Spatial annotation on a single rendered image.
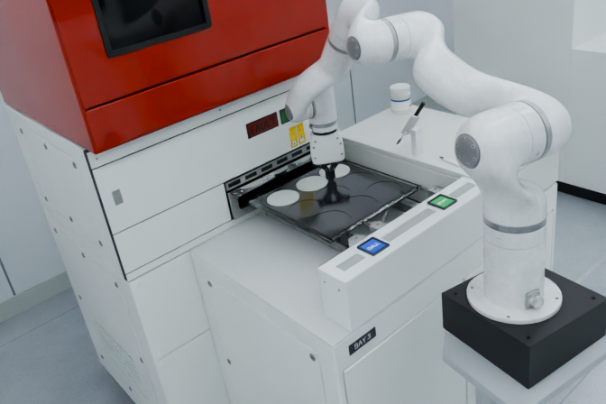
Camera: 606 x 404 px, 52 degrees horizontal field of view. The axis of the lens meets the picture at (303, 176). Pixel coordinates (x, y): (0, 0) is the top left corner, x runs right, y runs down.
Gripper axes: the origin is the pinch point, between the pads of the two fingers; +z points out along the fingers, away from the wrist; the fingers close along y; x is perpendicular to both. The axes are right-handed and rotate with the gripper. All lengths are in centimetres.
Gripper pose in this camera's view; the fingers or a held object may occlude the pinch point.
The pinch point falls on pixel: (330, 174)
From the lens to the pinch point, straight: 192.8
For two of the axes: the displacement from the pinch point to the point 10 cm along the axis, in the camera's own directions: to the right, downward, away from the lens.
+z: 1.4, 8.9, 4.4
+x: -0.9, -4.3, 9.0
